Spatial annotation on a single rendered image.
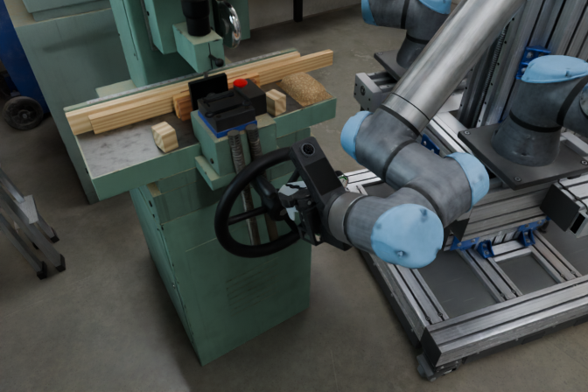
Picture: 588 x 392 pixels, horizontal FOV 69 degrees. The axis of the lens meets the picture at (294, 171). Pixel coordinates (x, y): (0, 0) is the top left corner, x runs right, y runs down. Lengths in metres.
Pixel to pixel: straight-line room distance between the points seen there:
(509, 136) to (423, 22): 0.47
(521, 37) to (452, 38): 0.60
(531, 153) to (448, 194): 0.58
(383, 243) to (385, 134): 0.18
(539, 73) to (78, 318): 1.68
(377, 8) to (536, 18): 0.44
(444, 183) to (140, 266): 1.55
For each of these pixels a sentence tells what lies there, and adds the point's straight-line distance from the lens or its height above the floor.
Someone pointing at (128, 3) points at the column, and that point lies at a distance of 1.18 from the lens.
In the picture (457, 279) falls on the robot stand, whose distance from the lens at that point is 1.64.
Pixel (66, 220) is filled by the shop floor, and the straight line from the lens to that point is 2.27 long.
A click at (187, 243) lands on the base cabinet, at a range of 1.14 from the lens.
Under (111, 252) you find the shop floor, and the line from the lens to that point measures 2.04.
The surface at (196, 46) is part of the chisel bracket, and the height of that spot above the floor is 1.06.
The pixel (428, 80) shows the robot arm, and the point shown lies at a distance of 0.66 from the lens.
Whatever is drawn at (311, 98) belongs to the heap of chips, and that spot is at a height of 0.91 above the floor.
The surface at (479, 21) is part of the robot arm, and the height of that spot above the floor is 1.23.
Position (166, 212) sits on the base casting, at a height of 0.74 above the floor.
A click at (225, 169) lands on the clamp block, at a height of 0.89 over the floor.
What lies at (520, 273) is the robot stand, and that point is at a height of 0.21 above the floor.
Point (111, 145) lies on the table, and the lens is 1.02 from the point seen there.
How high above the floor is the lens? 1.46
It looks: 40 degrees down
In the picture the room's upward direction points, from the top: straight up
